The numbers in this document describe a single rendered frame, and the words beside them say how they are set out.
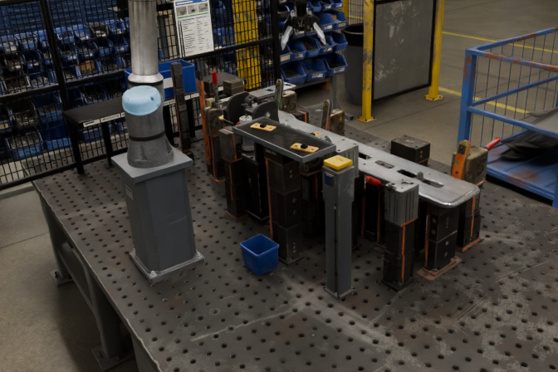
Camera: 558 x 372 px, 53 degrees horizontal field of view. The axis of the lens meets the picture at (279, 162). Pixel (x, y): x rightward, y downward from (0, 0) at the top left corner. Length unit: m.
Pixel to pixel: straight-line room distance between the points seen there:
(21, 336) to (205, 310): 1.46
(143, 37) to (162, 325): 0.90
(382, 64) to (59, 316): 3.49
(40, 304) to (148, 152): 1.64
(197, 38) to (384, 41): 2.54
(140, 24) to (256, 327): 1.00
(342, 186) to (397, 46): 3.83
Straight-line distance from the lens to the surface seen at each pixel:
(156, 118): 1.80
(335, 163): 1.60
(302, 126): 2.33
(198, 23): 3.01
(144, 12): 1.86
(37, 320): 3.18
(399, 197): 1.68
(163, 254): 1.95
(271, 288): 1.87
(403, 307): 1.81
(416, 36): 5.53
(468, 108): 3.94
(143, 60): 1.89
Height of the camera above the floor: 1.83
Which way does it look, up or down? 24 degrees down
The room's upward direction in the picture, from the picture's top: 3 degrees counter-clockwise
